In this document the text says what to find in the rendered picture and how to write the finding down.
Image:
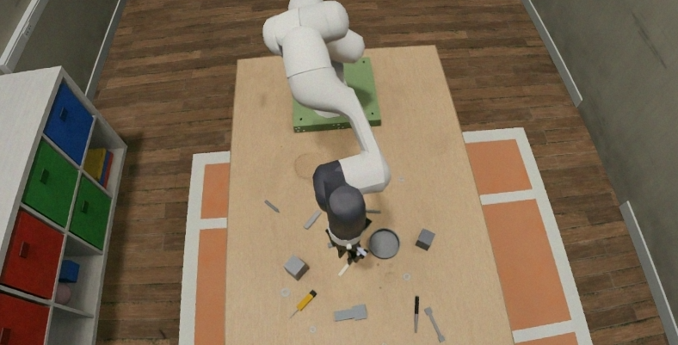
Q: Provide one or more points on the white bar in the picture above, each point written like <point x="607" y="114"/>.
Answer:
<point x="343" y="270"/>

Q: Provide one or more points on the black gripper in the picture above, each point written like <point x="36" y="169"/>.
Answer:
<point x="351" y="253"/>

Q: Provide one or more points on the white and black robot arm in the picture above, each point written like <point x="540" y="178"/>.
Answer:
<point x="317" y="82"/>

